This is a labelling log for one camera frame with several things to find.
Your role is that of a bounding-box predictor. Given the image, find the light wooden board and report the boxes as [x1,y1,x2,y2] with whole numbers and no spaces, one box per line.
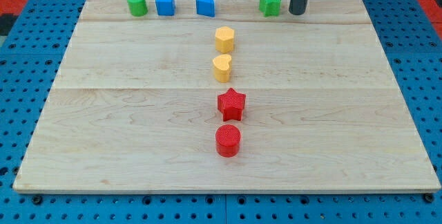
[13,0,441,194]

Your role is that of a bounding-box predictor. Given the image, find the blue cube block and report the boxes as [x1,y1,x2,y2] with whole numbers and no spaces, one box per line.
[155,0,175,16]

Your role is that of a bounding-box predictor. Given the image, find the blue triangle block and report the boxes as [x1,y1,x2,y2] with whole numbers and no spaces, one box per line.
[196,0,215,17]

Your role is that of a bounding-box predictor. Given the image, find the green star block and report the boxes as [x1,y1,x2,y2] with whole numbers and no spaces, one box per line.
[258,0,281,17]

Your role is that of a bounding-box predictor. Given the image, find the green cylinder block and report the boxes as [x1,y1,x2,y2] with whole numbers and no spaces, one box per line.
[126,0,148,17]

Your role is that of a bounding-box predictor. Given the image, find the red star block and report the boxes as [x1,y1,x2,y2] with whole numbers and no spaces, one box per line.
[217,88,246,121]

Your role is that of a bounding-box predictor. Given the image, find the red cylinder block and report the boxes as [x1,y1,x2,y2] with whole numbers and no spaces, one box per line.
[215,124,241,158]

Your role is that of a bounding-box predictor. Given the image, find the yellow pentagon block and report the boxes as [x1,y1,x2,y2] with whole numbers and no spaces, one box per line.
[215,26,235,53]

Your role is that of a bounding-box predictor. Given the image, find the yellow heart block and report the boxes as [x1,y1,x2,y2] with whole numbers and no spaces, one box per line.
[212,54,232,83]

